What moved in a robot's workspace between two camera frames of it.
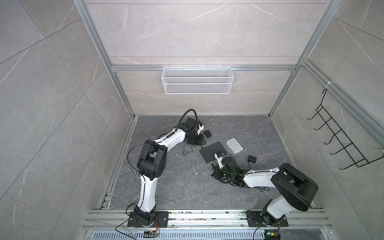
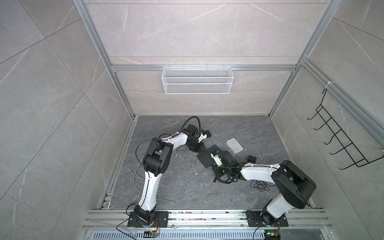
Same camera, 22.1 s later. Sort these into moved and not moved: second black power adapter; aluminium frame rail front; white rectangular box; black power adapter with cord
Moved: black power adapter with cord
Not moved: white rectangular box; aluminium frame rail front; second black power adapter
